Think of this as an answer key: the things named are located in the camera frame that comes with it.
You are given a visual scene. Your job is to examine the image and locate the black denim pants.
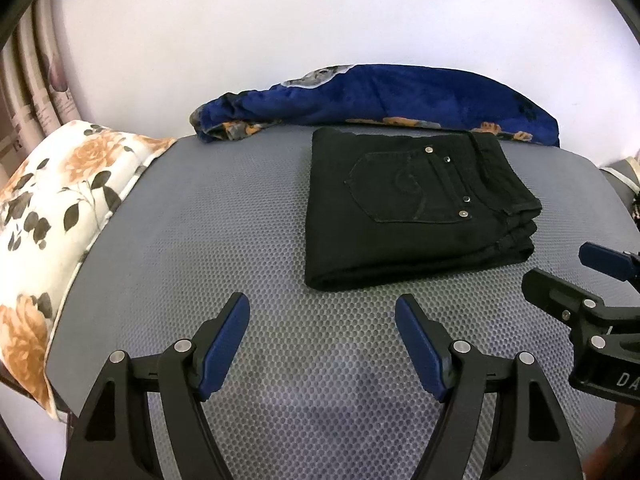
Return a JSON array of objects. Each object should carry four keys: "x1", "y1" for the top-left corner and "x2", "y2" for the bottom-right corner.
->
[{"x1": 305, "y1": 128, "x2": 542, "y2": 292}]

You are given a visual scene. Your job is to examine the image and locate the grey mesh mattress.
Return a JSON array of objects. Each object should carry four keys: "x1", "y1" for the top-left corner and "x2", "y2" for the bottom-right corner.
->
[{"x1": 47, "y1": 127, "x2": 639, "y2": 479}]

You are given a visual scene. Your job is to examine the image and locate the blue floral blanket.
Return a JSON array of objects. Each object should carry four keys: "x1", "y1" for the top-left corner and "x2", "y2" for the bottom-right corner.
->
[{"x1": 190, "y1": 64, "x2": 560, "y2": 146}]

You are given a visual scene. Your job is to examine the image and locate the white floral pillow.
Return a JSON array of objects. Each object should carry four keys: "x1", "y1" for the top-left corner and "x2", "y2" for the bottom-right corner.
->
[{"x1": 1, "y1": 120, "x2": 176, "y2": 419}]

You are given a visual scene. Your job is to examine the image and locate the pink striped curtain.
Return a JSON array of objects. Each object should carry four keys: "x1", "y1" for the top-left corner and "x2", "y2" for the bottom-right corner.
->
[{"x1": 1, "y1": 0, "x2": 80, "y2": 184}]

